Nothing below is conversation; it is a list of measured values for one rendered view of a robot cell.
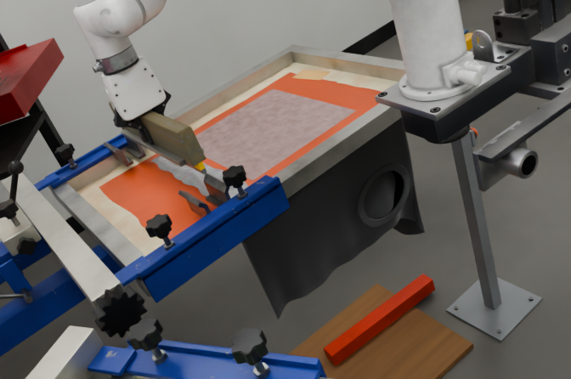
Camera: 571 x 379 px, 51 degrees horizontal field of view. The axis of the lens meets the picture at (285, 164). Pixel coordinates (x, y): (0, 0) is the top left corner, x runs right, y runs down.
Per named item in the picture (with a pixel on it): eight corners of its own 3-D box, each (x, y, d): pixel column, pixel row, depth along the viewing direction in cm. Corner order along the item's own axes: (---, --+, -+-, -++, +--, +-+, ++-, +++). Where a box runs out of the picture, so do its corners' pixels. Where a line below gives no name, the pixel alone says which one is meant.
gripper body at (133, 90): (101, 74, 112) (128, 125, 118) (148, 50, 116) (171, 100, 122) (89, 70, 118) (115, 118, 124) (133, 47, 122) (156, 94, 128)
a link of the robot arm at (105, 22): (144, -20, 108) (113, -1, 101) (168, 34, 113) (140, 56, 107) (87, -4, 116) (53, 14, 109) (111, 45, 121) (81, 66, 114)
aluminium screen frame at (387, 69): (296, 56, 178) (291, 44, 176) (450, 82, 132) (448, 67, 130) (55, 198, 147) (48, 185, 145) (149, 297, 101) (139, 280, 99)
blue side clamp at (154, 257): (275, 199, 117) (264, 170, 113) (291, 206, 113) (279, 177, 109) (144, 291, 105) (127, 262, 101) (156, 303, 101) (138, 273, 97)
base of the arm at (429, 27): (516, 72, 87) (502, -31, 80) (455, 112, 83) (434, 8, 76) (440, 58, 100) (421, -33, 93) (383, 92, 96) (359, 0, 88)
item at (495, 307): (486, 273, 211) (436, 19, 165) (543, 299, 194) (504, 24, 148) (445, 311, 202) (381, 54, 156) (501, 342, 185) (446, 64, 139)
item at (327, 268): (402, 215, 157) (370, 95, 140) (427, 226, 150) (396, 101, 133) (268, 324, 139) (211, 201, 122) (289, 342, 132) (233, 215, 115)
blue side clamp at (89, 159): (160, 139, 160) (149, 117, 157) (167, 144, 156) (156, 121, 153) (58, 200, 148) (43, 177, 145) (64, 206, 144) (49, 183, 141)
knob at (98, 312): (140, 302, 96) (120, 268, 93) (155, 317, 92) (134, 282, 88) (100, 330, 93) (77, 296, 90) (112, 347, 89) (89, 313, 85)
